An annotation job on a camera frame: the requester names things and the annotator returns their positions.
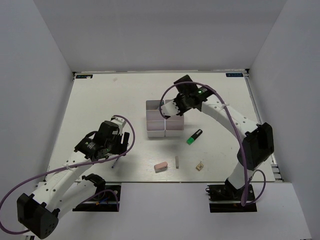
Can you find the green highlighter marker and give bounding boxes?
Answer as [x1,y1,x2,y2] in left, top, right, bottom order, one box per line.
[186,129,203,145]

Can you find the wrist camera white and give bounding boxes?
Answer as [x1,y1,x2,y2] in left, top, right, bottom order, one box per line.
[111,116,127,135]
[159,99,180,119]

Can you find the right blue corner label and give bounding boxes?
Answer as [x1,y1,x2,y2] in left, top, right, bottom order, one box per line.
[225,72,244,78]

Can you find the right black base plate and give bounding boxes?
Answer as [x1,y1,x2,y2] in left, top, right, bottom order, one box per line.
[205,184,258,213]

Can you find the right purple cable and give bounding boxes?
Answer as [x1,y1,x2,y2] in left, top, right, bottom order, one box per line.
[159,81,267,207]

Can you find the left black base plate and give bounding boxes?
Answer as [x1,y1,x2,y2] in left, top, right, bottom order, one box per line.
[72,184,122,213]

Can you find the left white compartment organizer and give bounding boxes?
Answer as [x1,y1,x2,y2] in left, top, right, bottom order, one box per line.
[145,100,165,138]

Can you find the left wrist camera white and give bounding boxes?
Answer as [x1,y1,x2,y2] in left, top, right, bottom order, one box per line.
[111,116,127,135]

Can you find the right white compartment organizer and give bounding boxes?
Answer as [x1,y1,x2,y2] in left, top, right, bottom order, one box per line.
[164,99,184,138]

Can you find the left blue corner label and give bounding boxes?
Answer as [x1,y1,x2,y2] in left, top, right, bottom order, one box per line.
[75,74,93,79]

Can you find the blue corner label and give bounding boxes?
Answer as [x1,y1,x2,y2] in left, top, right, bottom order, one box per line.
[225,72,244,78]
[75,74,93,79]

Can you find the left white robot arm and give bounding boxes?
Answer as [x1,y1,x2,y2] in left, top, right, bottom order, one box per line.
[17,115,130,240]

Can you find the purple cable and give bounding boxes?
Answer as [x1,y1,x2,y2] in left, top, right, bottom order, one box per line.
[0,114,136,235]
[159,81,267,207]

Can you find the white compartment organizer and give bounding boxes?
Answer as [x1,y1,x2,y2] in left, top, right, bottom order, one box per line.
[145,100,165,138]
[164,99,184,138]

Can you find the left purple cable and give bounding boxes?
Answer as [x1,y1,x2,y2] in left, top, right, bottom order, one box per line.
[0,114,136,235]

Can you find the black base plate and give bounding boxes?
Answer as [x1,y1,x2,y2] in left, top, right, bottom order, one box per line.
[205,184,258,213]
[72,184,122,213]

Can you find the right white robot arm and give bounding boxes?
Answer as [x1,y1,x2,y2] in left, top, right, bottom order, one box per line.
[174,75,275,206]

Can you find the grey stick eraser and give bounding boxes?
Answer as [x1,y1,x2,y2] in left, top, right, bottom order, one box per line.
[175,156,179,169]

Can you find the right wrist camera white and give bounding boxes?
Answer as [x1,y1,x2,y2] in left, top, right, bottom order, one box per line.
[159,99,180,119]

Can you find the pink eraser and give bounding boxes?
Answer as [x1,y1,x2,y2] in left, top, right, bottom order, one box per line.
[154,161,168,173]

